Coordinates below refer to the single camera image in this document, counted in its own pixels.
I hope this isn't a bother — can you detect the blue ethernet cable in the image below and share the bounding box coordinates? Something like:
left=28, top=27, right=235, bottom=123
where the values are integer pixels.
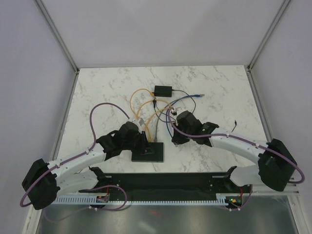
left=164, top=93, right=205, bottom=139

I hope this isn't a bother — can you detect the black power adapter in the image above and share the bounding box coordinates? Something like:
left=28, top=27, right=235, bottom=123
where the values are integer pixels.
left=154, top=85, right=173, bottom=98

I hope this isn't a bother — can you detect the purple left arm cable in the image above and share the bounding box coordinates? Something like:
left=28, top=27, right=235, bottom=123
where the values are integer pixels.
left=19, top=103, right=132, bottom=222

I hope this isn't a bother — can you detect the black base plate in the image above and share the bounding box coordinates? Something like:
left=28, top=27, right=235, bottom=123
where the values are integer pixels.
left=78, top=172, right=252, bottom=203

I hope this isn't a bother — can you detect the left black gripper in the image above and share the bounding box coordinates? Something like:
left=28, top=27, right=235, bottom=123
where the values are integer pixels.
left=122, top=131, right=154, bottom=155

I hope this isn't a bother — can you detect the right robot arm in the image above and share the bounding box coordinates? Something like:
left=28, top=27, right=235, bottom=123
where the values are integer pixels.
left=167, top=110, right=297, bottom=192

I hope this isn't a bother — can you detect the aluminium frame rail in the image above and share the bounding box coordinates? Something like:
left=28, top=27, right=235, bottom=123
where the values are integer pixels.
left=34, top=174, right=300, bottom=195

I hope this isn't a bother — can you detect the black power cord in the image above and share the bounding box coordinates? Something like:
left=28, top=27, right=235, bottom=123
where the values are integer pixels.
left=152, top=89, right=238, bottom=134

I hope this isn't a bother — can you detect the white slotted cable duct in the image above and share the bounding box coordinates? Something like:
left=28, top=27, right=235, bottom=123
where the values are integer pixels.
left=52, top=195, right=228, bottom=206

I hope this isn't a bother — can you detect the black network switch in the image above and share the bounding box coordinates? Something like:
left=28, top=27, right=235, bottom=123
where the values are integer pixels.
left=131, top=142, right=164, bottom=163

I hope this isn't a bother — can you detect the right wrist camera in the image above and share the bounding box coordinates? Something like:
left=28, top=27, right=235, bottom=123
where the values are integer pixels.
left=170, top=106, right=181, bottom=116

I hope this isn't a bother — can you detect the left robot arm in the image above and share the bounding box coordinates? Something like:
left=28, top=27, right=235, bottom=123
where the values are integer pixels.
left=20, top=121, right=149, bottom=210

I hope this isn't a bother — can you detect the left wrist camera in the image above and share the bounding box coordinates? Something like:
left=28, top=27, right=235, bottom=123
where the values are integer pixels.
left=131, top=117, right=145, bottom=128

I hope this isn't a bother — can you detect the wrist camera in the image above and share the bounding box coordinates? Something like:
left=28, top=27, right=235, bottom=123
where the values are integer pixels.
left=131, top=117, right=145, bottom=128
left=170, top=106, right=181, bottom=116

